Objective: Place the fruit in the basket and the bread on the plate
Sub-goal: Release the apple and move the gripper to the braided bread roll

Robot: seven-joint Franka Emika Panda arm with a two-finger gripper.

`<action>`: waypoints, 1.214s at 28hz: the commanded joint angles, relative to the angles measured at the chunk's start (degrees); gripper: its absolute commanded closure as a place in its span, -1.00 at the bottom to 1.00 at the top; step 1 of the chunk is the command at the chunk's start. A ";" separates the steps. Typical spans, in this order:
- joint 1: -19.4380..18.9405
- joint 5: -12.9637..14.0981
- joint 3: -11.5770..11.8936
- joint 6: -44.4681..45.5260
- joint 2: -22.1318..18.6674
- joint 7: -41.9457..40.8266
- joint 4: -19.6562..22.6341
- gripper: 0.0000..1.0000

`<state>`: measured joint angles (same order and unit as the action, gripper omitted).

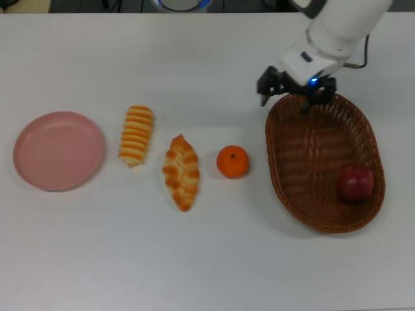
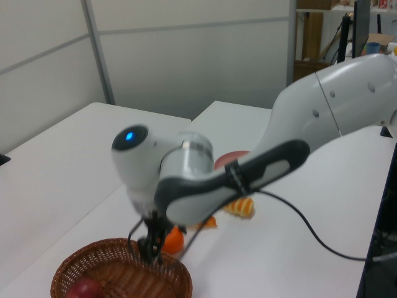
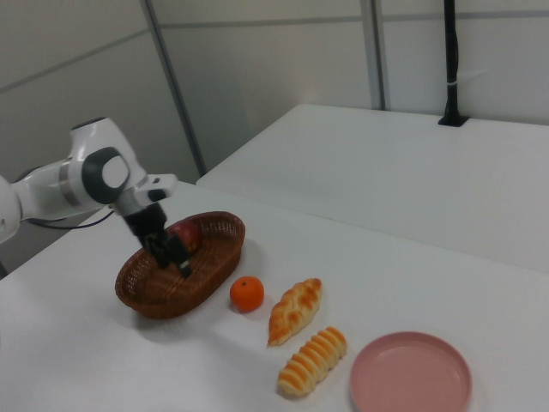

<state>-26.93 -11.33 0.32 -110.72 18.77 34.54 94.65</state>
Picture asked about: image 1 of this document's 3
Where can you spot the orange toy mandarin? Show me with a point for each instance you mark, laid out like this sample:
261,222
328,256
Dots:
232,162

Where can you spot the striped toy bread roll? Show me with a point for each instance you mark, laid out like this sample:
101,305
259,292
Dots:
136,136

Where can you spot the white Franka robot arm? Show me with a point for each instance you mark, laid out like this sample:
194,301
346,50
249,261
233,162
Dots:
340,26

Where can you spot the red toy apple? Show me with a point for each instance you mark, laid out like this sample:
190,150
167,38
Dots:
355,183

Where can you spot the braided golden toy bread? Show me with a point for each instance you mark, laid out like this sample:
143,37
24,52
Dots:
181,175

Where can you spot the pink plate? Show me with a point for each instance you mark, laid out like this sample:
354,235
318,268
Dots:
58,152

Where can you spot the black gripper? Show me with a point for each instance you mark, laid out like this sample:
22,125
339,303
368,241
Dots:
298,88

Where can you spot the brown woven basket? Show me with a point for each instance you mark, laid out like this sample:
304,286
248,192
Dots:
308,155

